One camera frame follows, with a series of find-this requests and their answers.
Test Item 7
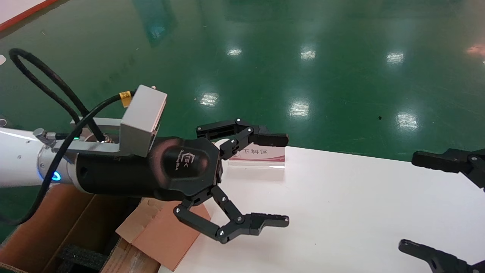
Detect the large open cardboard box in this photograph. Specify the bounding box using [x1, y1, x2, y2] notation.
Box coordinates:
[0, 184, 161, 273]

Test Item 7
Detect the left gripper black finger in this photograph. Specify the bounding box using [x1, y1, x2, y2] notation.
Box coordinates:
[196, 118, 289, 160]
[174, 185, 290, 244]

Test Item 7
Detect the black foam insert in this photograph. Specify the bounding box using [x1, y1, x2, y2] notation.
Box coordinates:
[59, 245, 110, 271]

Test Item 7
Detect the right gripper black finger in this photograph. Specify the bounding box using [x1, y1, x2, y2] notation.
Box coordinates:
[411, 148, 485, 190]
[398, 239, 485, 273]

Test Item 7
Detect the acrylic sign with Chinese text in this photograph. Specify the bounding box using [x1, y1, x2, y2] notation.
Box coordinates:
[227, 146, 285, 169]

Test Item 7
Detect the black looped cable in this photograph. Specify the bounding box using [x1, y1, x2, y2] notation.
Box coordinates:
[8, 48, 107, 143]

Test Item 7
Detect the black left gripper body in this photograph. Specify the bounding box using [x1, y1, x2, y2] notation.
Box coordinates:
[76, 136, 224, 202]

